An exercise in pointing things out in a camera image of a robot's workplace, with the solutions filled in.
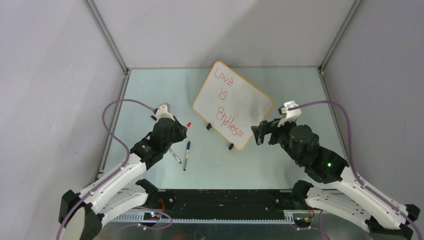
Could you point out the orange framed whiteboard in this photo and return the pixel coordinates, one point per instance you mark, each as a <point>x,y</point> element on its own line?
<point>232,105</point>

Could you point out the green whiteboard marker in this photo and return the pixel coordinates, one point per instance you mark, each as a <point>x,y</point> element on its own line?
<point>173,153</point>

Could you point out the control board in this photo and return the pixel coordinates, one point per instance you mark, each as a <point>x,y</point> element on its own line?
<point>151,216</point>
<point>303,220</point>

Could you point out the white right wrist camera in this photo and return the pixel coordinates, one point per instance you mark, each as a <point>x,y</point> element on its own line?
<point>288,115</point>

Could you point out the blue whiteboard marker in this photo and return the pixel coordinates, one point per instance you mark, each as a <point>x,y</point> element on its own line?
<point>186,156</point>

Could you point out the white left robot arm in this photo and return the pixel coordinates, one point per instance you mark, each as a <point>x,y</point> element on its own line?
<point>83,214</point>

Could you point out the right control board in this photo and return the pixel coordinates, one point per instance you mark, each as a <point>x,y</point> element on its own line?
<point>303,220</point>

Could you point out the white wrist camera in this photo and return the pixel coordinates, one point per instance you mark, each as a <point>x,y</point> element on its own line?
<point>288,115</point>
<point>163,111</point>

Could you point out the left control board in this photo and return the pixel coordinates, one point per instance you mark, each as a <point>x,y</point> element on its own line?
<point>151,216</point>

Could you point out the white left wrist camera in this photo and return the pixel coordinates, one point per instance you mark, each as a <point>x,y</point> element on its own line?
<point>163,111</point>

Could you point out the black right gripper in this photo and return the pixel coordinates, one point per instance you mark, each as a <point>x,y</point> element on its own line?
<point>272,126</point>

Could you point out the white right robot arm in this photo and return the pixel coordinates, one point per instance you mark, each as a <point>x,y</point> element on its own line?
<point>382,218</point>

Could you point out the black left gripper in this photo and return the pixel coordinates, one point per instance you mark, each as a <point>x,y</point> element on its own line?
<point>181,130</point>

